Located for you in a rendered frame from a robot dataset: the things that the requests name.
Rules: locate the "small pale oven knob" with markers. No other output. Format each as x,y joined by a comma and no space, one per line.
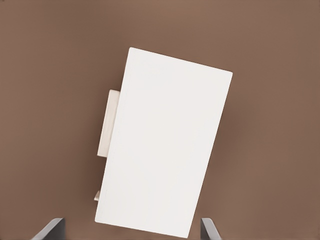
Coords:
97,196

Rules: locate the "white oven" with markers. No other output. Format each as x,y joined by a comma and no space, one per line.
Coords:
165,145

